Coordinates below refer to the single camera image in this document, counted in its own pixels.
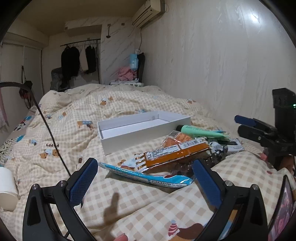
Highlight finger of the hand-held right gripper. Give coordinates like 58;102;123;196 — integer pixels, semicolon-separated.
235;115;274;131
238;125;266;146

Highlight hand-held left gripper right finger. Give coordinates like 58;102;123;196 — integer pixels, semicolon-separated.
192;159;269;241

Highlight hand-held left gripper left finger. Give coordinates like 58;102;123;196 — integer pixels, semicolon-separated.
22;158;99;241

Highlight orange snack packet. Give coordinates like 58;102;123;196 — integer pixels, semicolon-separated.
144;138;212;168

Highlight green tube with black cap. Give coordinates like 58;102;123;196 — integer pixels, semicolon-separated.
176;124;226;139

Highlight clear bread packet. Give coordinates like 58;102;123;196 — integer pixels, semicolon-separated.
161;130;193;149

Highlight white cardboard box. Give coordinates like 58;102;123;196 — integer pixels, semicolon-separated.
97;111;191;156

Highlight person's right hand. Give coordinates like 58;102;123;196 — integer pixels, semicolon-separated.
259;152;296;176

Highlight dark transparent hair claw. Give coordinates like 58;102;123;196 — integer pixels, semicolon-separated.
203;145;228;164

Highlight green and white packet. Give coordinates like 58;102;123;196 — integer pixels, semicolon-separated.
206;136;232;145

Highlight white cup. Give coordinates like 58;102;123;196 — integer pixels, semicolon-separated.
0;167;20;211

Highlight smartphone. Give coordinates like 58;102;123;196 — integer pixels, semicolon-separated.
268;174;296;241

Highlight zebra striped cloth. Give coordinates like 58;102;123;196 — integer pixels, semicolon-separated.
0;136;26;163

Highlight checked bear print quilt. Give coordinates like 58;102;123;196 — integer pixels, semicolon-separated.
0;83;296;241

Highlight striped fabric basket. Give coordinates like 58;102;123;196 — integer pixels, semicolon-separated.
51;68;70;91

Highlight black hanging bag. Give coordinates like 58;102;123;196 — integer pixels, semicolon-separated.
19;66;33;108

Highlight folded patterned cloth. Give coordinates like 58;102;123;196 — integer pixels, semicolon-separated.
110;79;144;87

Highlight pink crumpled cloth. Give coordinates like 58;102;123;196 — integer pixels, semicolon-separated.
116;67;137;81

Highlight large black hanging garment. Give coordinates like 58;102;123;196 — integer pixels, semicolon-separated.
61;46;80;81

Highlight black hanging clothes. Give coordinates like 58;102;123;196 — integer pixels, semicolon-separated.
60;39;102;84

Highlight small black hanging garment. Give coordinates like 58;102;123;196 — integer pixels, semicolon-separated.
85;45;97;75

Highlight white sliding wardrobe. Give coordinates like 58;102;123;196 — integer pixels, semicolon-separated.
0;32;49;98

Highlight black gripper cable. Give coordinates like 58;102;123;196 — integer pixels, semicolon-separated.
0;81;72;177

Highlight wall air conditioner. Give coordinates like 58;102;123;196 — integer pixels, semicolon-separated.
132;0;166;29

